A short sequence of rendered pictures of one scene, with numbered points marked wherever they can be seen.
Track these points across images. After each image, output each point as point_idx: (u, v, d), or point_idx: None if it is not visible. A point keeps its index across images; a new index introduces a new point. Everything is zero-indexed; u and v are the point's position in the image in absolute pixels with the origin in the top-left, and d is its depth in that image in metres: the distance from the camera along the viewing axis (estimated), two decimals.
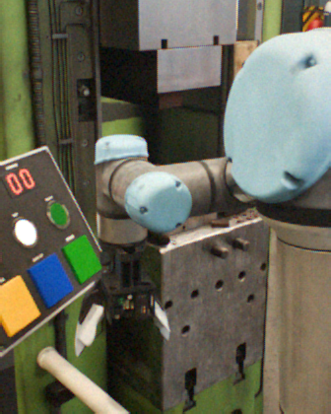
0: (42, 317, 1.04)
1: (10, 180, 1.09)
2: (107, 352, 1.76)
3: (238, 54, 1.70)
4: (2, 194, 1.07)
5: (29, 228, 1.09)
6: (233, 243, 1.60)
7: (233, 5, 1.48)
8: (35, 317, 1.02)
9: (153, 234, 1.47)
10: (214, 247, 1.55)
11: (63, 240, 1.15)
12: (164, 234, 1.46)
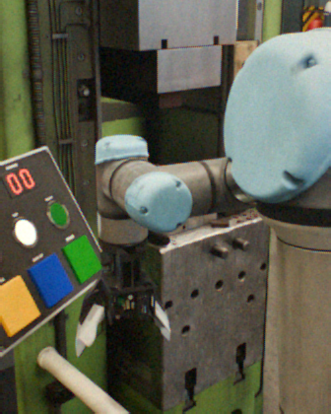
0: (42, 317, 1.04)
1: (10, 180, 1.09)
2: (107, 352, 1.76)
3: (238, 54, 1.70)
4: (2, 194, 1.07)
5: (29, 228, 1.09)
6: (233, 243, 1.60)
7: (233, 5, 1.48)
8: (35, 317, 1.02)
9: (153, 234, 1.47)
10: (214, 247, 1.55)
11: (63, 240, 1.15)
12: (164, 234, 1.46)
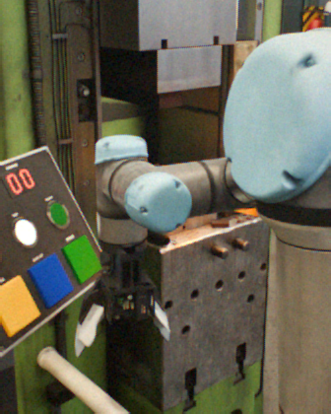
0: (42, 317, 1.04)
1: (10, 180, 1.09)
2: (107, 352, 1.76)
3: (238, 54, 1.70)
4: (2, 194, 1.07)
5: (29, 228, 1.09)
6: (233, 243, 1.60)
7: (233, 5, 1.48)
8: (35, 317, 1.02)
9: (153, 234, 1.47)
10: (214, 247, 1.55)
11: (63, 240, 1.15)
12: (164, 234, 1.46)
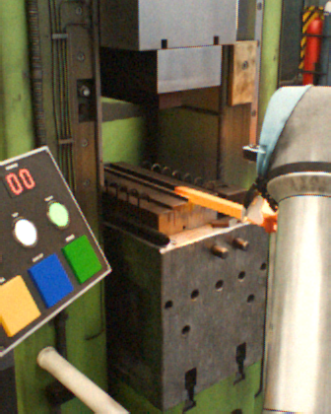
0: (42, 317, 1.04)
1: (10, 180, 1.09)
2: (107, 352, 1.76)
3: (238, 54, 1.70)
4: (2, 194, 1.07)
5: (29, 228, 1.09)
6: (233, 243, 1.60)
7: (233, 5, 1.48)
8: (35, 317, 1.02)
9: (153, 234, 1.47)
10: (214, 247, 1.55)
11: (63, 240, 1.15)
12: (164, 234, 1.46)
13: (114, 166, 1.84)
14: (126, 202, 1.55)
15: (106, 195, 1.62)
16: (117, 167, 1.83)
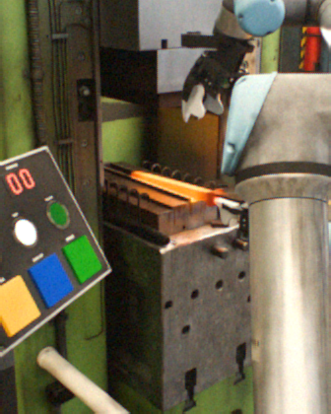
0: (42, 317, 1.04)
1: (10, 180, 1.09)
2: (107, 352, 1.76)
3: None
4: (2, 194, 1.07)
5: (29, 228, 1.09)
6: (233, 243, 1.60)
7: None
8: (35, 317, 1.02)
9: (153, 234, 1.47)
10: (214, 247, 1.55)
11: (63, 240, 1.15)
12: (164, 234, 1.46)
13: (114, 166, 1.84)
14: (126, 202, 1.55)
15: (106, 195, 1.62)
16: (117, 167, 1.83)
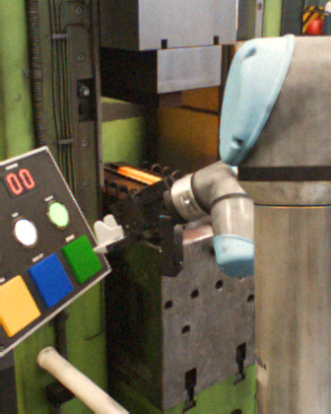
0: (42, 317, 1.04)
1: (10, 180, 1.09)
2: (107, 352, 1.76)
3: None
4: (2, 194, 1.07)
5: (29, 228, 1.09)
6: None
7: (233, 5, 1.48)
8: (35, 317, 1.02)
9: None
10: (214, 247, 1.55)
11: (63, 240, 1.15)
12: None
13: (114, 166, 1.84)
14: None
15: (106, 195, 1.62)
16: (117, 167, 1.83)
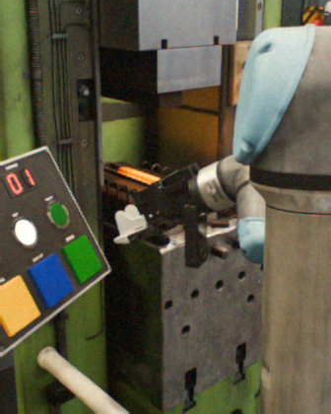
0: (42, 317, 1.04)
1: (10, 180, 1.09)
2: (107, 352, 1.76)
3: (238, 54, 1.70)
4: (2, 194, 1.07)
5: (29, 228, 1.09)
6: (233, 243, 1.60)
7: (233, 5, 1.48)
8: (35, 317, 1.02)
9: (153, 234, 1.47)
10: (214, 247, 1.55)
11: (63, 240, 1.15)
12: (164, 234, 1.46)
13: (114, 166, 1.84)
14: (126, 202, 1.55)
15: (106, 195, 1.62)
16: (117, 167, 1.83)
